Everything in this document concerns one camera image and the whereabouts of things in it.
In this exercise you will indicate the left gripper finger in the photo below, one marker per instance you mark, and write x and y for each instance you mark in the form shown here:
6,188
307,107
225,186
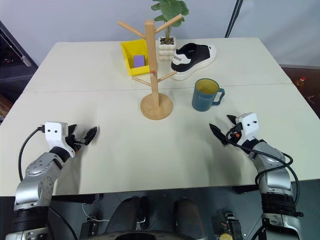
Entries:
72,130
91,135

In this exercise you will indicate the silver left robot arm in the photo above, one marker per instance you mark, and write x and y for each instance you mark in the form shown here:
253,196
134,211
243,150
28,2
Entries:
37,175

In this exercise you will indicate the dark rounded shape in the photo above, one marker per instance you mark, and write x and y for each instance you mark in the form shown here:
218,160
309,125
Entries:
187,216
126,215

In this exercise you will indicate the purple block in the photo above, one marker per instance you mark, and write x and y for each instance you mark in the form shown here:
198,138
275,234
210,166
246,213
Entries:
139,61

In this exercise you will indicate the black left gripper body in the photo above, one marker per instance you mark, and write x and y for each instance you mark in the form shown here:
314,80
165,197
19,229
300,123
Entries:
76,143

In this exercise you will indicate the blue mug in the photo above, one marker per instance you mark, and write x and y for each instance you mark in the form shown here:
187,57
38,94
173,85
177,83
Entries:
202,100

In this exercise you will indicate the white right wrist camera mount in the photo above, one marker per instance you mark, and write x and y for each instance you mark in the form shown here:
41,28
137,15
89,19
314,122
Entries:
248,125

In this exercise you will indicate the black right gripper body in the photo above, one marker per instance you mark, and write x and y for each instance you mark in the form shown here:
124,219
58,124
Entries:
233,138

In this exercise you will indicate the dark cabinet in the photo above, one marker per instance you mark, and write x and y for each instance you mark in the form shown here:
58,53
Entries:
15,65

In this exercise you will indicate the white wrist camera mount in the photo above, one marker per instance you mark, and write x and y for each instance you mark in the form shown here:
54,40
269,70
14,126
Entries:
56,136
248,125

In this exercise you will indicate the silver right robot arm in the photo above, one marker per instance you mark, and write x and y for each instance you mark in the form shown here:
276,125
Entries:
273,172

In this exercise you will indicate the black and white sneaker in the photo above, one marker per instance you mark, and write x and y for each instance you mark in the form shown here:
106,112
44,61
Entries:
195,53

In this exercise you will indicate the yellow plastic bin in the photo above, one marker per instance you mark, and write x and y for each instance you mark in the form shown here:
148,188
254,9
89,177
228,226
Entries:
130,51

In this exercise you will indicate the white ribbed plant pot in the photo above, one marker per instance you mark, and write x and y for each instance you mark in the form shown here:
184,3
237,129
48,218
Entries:
166,51

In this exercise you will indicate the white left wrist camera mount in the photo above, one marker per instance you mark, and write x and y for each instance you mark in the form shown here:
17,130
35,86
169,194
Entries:
56,136

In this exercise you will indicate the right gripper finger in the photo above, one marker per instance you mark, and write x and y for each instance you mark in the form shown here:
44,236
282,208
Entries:
218,133
232,119

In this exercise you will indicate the black tripod legs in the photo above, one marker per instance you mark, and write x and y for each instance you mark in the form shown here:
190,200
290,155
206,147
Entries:
233,17

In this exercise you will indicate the wooden mug tree stand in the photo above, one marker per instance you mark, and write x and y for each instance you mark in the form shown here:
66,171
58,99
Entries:
152,62

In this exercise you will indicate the green leafy plant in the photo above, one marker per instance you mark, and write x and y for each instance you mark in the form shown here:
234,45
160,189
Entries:
172,7

